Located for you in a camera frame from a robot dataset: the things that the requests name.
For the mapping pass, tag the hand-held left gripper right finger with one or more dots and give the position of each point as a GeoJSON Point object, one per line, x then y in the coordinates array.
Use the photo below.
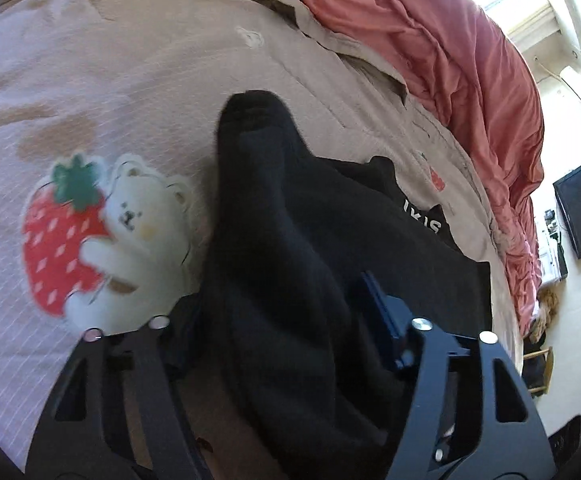
{"type": "Point", "coordinates": [383, 310]}

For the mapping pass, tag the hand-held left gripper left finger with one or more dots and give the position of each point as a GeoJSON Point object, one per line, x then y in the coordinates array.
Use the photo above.
{"type": "Point", "coordinates": [148, 385]}

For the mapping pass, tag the black shirt orange patches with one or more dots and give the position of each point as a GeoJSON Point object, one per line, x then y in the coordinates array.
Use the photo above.
{"type": "Point", "coordinates": [420, 270]}

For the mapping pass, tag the black pants orange waistband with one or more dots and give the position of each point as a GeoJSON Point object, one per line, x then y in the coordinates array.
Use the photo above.
{"type": "Point", "coordinates": [280, 260]}

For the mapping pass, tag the person's left hand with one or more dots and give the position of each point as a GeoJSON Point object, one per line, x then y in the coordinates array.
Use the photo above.
{"type": "Point", "coordinates": [220, 460]}

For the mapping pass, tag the wooden stool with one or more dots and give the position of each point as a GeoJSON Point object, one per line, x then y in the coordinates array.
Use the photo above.
{"type": "Point", "coordinates": [540, 355]}

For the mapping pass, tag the brown plush toy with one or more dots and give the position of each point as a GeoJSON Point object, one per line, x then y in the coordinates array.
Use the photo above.
{"type": "Point", "coordinates": [548, 305]}

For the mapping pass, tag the cluttered shelf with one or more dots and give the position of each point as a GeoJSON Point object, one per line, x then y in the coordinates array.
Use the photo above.
{"type": "Point", "coordinates": [553, 250]}

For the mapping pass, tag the coral red duvet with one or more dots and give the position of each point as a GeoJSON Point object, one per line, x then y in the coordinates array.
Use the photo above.
{"type": "Point", "coordinates": [445, 60]}

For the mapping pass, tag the beige strawberry print blanket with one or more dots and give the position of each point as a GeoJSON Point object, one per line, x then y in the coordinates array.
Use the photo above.
{"type": "Point", "coordinates": [145, 60]}

